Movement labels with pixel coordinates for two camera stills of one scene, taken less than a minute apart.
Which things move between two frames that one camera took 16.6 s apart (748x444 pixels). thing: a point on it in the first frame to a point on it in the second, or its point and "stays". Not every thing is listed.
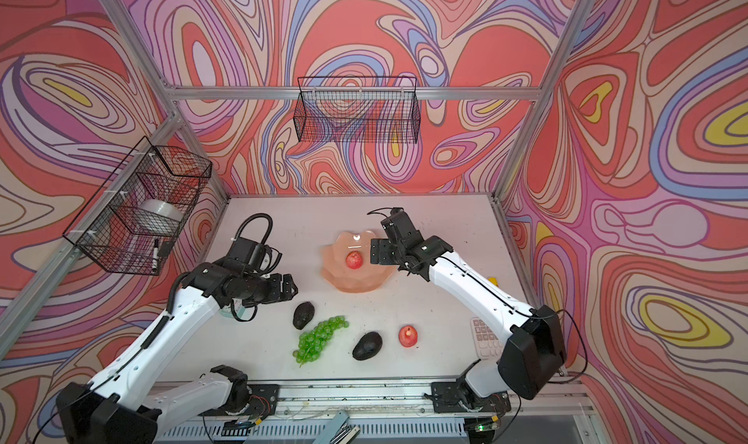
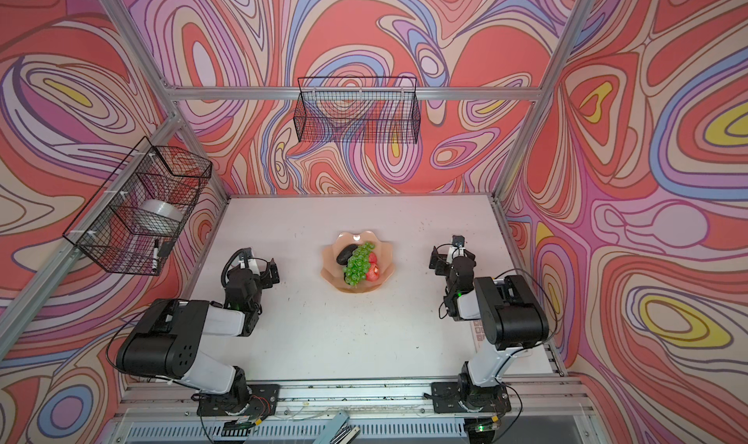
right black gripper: x=383 y=244 to x=439 y=260
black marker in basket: x=155 y=256 stays
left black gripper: x=278 y=293 to x=263 y=276
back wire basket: x=357 y=109 stays
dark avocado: x=367 y=346 to x=345 y=254
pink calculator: x=488 y=344 stays
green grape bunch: x=311 y=343 to x=358 y=264
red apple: x=407 y=336 to x=373 y=273
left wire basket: x=133 y=218 stays
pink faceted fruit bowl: x=346 y=264 stays
